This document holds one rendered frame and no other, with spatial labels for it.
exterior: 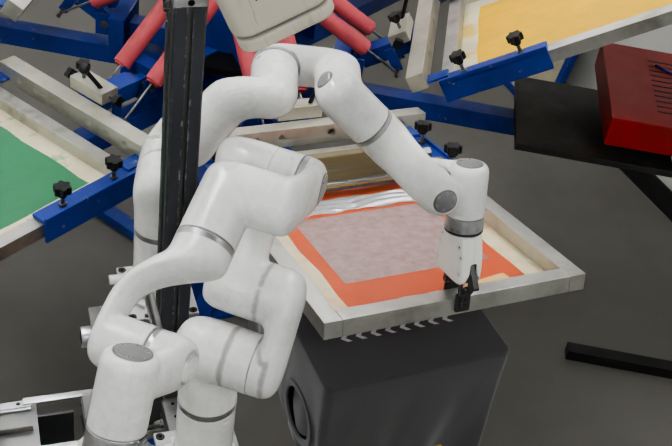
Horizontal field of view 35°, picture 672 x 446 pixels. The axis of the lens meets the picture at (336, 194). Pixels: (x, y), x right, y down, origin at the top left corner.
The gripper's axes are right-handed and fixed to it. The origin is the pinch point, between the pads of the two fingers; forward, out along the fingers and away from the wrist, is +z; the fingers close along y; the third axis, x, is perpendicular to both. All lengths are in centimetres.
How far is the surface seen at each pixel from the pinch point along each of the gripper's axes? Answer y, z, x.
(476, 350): -12.9, 23.7, 14.5
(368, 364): -15.3, 23.2, -10.8
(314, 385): -17.3, 27.2, -22.3
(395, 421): -14.3, 39.2, -3.7
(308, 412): -20.2, 36.2, -22.3
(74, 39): -165, -8, -43
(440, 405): -13.5, 37.0, 7.0
